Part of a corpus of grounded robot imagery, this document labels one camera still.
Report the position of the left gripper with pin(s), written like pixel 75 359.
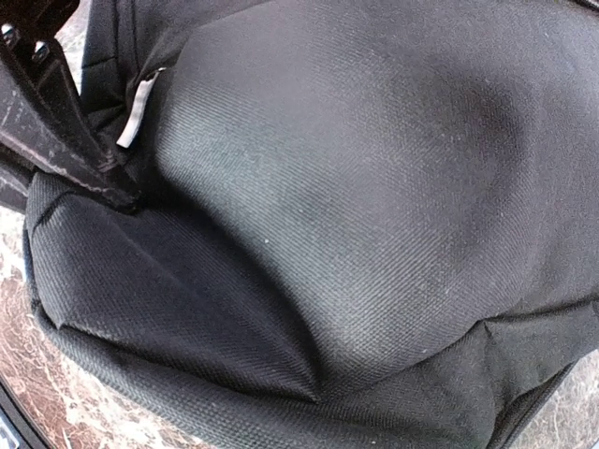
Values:
pixel 43 126

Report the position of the black student backpack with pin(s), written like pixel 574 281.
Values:
pixel 365 224

